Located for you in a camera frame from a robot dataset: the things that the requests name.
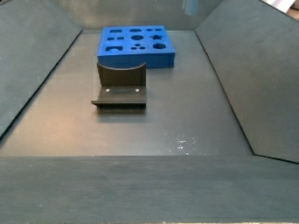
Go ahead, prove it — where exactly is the blue foam shape-cutout block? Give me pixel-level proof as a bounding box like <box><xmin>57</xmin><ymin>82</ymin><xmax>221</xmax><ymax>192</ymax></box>
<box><xmin>97</xmin><ymin>25</ymin><xmax>175</xmax><ymax>68</ymax></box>

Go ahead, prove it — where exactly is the black curved fixture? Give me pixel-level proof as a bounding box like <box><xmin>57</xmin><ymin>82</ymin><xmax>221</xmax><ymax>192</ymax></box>
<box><xmin>91</xmin><ymin>64</ymin><xmax>147</xmax><ymax>107</ymax></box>

